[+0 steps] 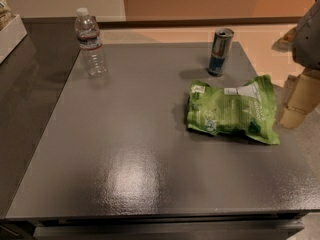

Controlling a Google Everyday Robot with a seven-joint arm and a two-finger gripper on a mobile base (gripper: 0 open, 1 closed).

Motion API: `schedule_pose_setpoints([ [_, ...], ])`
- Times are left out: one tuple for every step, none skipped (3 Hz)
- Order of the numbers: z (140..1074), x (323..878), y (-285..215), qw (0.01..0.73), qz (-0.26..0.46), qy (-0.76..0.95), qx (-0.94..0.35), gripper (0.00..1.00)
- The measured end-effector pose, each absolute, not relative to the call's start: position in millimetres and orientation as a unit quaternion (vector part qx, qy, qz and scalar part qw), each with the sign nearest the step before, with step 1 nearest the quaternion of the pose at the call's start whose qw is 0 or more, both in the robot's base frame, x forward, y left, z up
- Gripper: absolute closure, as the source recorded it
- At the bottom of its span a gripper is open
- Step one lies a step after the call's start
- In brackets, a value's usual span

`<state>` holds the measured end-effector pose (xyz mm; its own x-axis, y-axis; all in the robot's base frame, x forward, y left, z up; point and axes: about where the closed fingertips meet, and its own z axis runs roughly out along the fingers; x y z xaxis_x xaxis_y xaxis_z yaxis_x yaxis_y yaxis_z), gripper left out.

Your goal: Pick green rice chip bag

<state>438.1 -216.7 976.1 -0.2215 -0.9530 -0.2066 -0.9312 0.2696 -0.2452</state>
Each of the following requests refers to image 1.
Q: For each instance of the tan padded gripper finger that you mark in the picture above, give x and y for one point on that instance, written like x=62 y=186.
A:
x=301 y=97

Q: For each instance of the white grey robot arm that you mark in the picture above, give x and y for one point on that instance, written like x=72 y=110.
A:
x=306 y=43

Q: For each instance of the green rice chip bag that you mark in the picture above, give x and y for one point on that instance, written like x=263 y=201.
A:
x=249 y=109

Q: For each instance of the blue silver energy drink can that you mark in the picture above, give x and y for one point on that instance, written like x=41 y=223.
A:
x=220 y=49

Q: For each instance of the clear plastic water bottle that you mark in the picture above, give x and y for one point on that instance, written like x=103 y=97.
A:
x=88 y=36

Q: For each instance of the white box at left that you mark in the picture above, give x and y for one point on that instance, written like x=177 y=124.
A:
x=10 y=36

